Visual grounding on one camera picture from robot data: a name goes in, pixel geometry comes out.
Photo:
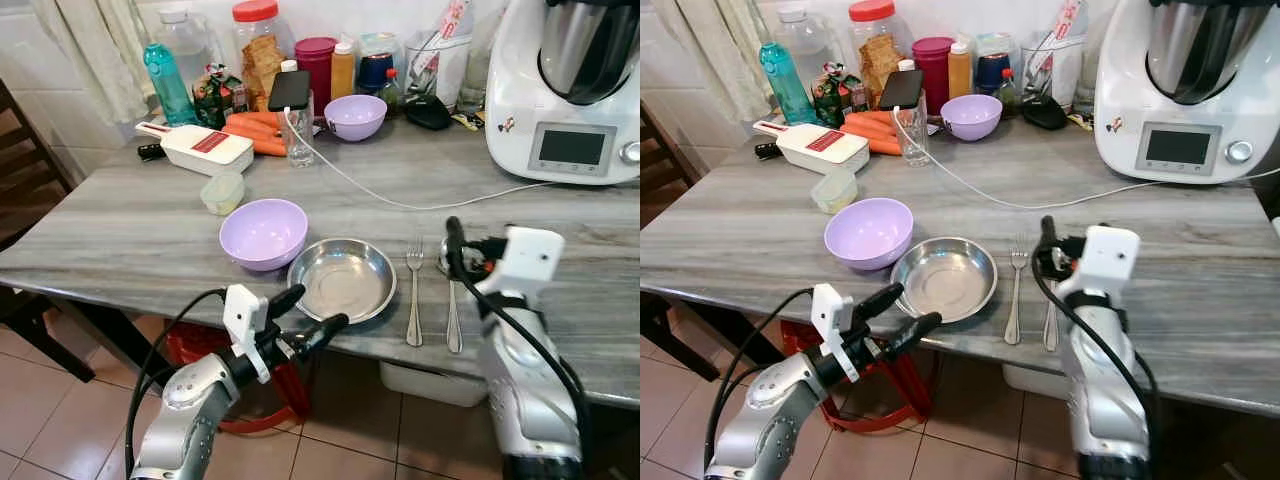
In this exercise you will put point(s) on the red plastic stool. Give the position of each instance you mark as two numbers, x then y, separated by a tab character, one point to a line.
900	395
290	395

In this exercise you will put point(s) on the blue jar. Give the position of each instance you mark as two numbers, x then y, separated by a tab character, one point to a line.
375	72
992	72

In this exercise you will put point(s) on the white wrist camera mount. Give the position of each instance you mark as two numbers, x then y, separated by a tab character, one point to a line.
1110	258
243	312
830	312
530	255

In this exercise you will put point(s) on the large purple bowl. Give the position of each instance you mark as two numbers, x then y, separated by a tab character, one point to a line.
262	232
868	232

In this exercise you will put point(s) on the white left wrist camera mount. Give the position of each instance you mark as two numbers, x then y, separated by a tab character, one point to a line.
830	312
243	312

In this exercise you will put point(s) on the clear drinking glass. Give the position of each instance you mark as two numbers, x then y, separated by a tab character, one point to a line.
912	140
299	140

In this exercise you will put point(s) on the green snack bag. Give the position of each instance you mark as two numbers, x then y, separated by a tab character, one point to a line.
218	98
836	96

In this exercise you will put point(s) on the small translucent plastic container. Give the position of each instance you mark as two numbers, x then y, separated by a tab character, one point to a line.
833	190
222	194

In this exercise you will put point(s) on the red lidded clear jar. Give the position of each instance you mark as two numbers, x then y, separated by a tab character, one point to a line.
257	50
875	50

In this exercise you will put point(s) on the small dark green bottle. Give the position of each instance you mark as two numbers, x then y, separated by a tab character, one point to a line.
390	92
1008	92

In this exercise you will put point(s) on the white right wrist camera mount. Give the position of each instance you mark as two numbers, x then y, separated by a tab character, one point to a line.
530	255
1110	258

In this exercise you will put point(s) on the orange carrot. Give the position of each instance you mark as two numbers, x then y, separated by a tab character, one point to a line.
870	118
868	130
885	147
270	148
255	119
252	130

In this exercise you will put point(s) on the magenta plastic container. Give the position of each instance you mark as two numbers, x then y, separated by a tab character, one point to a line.
318	65
933	65

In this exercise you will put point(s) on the silver spoon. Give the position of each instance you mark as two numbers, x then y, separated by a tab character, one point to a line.
454	320
1050	325

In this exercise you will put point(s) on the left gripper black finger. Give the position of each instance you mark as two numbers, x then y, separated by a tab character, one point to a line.
915	333
882	300
322	332
288	300

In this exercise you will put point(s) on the small purple bowl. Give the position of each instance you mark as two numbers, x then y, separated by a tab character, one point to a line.
355	117
971	117

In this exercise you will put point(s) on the white kitchen food processor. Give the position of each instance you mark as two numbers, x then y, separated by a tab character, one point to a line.
530	90
1130	90

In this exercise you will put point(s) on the black smartphone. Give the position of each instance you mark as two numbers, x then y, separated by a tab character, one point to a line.
289	90
900	89

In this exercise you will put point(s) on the red and white packet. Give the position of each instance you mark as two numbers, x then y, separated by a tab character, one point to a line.
1068	22
450	25

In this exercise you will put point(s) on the teal water bottle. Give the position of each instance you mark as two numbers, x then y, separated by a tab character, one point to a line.
785	85
168	85

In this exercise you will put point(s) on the white vegetable slicer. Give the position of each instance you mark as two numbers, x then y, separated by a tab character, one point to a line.
820	147
205	148

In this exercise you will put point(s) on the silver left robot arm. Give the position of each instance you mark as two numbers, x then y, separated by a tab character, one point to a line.
190	405
770	405

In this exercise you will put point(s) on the beige curtain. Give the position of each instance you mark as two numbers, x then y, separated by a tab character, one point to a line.
90	50
710	50

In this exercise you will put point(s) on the dark wooden chair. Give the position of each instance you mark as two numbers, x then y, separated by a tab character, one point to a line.
25	170
665	165

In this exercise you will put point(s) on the small black object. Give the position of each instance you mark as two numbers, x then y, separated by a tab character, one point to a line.
150	152
766	151

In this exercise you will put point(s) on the white plastic bin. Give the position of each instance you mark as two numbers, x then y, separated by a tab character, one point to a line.
430	385
1035	382

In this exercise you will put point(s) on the orange squeeze bottle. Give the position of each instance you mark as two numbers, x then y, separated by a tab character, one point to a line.
960	70
343	72

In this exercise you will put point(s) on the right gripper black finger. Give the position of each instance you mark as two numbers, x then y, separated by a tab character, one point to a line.
1047	240
457	245

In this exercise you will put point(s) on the black pouch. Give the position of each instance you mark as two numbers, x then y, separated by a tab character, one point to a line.
1044	112
428	112

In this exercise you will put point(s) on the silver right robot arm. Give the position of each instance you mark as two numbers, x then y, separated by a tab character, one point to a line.
525	400
1105	400

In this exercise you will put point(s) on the round metal plate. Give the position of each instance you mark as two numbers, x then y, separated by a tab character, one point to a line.
342	280
945	278

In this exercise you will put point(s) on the silver fork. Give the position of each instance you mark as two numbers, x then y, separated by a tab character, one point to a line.
1015	300
414	300

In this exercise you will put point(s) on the clear plastic bottle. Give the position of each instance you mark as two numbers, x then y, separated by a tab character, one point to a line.
803	40
185	40

